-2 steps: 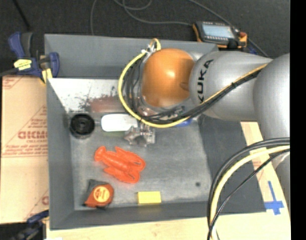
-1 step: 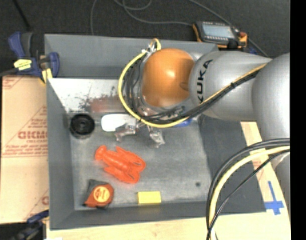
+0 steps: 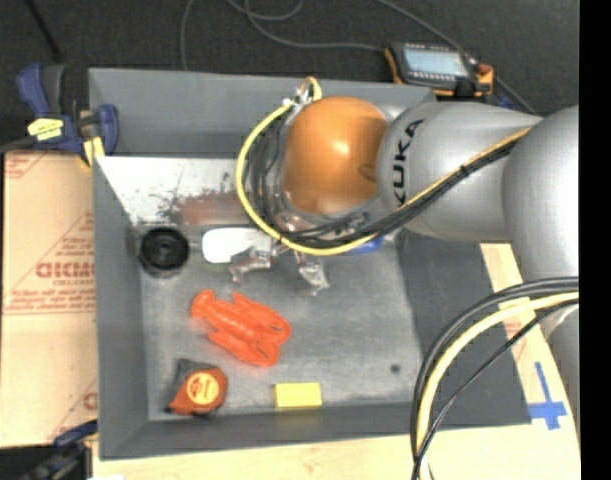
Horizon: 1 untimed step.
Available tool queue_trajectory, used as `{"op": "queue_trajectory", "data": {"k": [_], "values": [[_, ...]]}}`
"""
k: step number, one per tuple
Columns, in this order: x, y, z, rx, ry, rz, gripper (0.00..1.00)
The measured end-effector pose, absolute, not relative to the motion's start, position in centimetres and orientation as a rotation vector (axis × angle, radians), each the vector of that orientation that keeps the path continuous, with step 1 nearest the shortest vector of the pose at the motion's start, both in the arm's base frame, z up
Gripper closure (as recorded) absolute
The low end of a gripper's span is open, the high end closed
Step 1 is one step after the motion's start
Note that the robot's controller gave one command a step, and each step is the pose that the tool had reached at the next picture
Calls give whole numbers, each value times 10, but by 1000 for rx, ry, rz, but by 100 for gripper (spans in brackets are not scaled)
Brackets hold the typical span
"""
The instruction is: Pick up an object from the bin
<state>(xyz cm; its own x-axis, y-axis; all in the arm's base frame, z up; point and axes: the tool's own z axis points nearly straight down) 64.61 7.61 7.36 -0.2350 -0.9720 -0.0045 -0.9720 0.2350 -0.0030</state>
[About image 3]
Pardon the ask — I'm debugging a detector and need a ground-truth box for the black round ring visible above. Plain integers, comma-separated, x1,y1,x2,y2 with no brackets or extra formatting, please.
138,226,191,278

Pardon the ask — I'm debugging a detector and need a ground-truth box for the brown cardboard board, red print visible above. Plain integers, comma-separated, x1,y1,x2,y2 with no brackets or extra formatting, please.
0,149,99,450

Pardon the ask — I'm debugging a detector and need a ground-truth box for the yellow rectangular block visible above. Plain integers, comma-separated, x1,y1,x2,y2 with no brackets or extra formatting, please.
273,381,324,410

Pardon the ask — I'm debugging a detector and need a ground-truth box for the orange and black tape measure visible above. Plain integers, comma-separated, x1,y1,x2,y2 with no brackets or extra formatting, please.
165,358,230,418

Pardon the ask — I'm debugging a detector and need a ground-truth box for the white oval object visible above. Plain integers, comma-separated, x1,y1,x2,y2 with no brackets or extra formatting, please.
200,227,267,265

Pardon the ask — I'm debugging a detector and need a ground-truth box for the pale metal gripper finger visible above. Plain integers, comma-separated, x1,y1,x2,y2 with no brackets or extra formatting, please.
227,246,273,284
293,251,332,298

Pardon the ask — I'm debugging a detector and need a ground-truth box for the orange toy lobster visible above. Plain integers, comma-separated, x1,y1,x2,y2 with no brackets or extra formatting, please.
190,288,293,368

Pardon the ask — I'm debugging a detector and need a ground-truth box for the grey metal bin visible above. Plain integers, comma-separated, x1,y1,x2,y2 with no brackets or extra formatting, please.
87,66,532,460

